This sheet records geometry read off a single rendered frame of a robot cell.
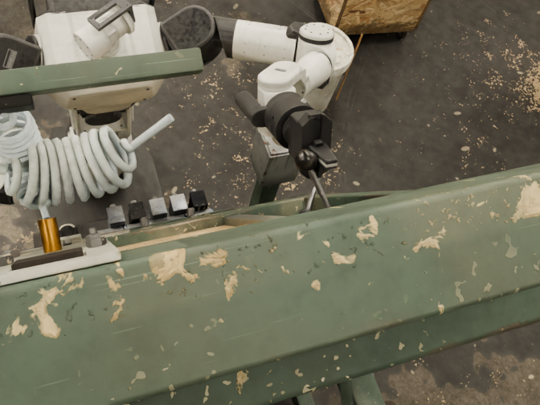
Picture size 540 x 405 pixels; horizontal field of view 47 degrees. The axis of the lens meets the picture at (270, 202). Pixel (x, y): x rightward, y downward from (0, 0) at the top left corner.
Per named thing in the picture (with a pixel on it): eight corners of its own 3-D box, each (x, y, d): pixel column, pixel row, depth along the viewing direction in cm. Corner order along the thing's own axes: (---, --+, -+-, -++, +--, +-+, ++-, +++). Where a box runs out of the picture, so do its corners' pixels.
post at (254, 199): (245, 258, 263) (277, 161, 199) (249, 271, 261) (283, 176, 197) (231, 261, 261) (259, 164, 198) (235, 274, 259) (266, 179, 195)
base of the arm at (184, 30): (177, 77, 154) (168, 33, 154) (227, 65, 153) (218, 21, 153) (165, 62, 139) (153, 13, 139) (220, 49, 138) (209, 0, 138)
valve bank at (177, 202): (209, 208, 207) (216, 169, 187) (220, 245, 201) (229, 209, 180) (54, 239, 192) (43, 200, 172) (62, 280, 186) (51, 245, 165)
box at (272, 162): (283, 152, 202) (294, 118, 186) (295, 182, 197) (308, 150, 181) (248, 157, 198) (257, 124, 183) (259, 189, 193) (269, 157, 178)
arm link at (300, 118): (345, 110, 103) (316, 83, 113) (292, 118, 100) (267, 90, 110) (340, 174, 110) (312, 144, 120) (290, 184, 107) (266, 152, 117)
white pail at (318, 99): (329, 74, 325) (355, 6, 285) (342, 120, 311) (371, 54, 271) (272, 75, 318) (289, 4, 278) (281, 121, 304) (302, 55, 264)
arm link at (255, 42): (327, 71, 151) (237, 58, 152) (336, 20, 143) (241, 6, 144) (324, 92, 141) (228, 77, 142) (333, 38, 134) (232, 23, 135)
